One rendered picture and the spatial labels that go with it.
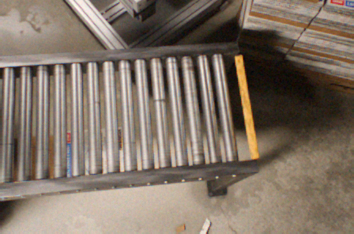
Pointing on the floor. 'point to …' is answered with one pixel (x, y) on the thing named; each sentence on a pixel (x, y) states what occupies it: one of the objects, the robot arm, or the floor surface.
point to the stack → (284, 34)
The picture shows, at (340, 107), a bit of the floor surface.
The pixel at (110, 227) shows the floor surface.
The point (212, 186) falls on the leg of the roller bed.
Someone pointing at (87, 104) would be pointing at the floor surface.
